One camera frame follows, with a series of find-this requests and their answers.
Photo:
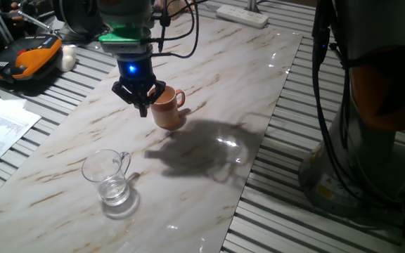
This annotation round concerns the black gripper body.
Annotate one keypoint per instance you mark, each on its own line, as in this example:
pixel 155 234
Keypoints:
pixel 135 70

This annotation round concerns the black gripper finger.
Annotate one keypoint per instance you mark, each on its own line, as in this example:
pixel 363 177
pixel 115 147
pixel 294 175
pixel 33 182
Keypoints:
pixel 125 93
pixel 156 92

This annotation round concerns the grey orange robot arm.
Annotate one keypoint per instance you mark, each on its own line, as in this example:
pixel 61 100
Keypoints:
pixel 364 158

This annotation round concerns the orange ceramic mug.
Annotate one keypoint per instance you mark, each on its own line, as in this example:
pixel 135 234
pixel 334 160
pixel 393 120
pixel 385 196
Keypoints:
pixel 165 112

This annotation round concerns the marble pattern board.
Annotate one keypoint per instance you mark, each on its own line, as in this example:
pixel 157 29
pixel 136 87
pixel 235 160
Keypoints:
pixel 188 88

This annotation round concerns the white rounded object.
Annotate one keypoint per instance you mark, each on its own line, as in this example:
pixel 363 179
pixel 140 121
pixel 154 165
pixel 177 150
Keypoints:
pixel 67 58

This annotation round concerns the black round spool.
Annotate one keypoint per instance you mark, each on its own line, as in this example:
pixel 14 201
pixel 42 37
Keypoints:
pixel 77 15

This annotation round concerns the clear glass mug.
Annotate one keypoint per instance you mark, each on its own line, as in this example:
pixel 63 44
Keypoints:
pixel 109 182

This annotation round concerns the orange black teach pendant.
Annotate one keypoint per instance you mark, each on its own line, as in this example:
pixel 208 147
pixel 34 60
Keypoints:
pixel 26 59

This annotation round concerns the white power strip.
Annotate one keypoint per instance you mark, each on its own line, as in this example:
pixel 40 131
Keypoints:
pixel 241 15

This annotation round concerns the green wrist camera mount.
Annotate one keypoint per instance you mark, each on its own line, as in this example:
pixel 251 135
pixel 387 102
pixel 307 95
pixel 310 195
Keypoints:
pixel 121 38

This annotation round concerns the slim aluminium post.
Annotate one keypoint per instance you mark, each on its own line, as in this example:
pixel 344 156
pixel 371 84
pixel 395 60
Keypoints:
pixel 252 4

